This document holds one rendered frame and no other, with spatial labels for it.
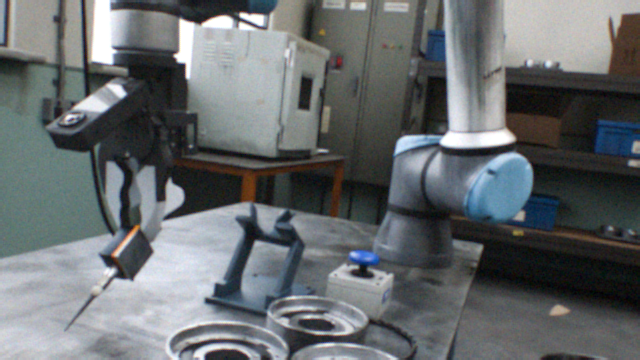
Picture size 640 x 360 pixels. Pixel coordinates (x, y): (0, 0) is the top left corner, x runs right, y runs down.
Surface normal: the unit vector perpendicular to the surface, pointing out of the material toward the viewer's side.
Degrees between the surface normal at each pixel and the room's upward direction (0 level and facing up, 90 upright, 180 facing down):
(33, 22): 90
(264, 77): 90
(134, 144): 93
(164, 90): 87
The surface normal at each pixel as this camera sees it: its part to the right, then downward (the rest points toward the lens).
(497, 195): 0.49, 0.29
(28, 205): 0.93, 0.15
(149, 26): 0.33, 0.15
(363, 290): -0.34, 0.08
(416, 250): -0.05, -0.18
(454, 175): -0.83, 0.22
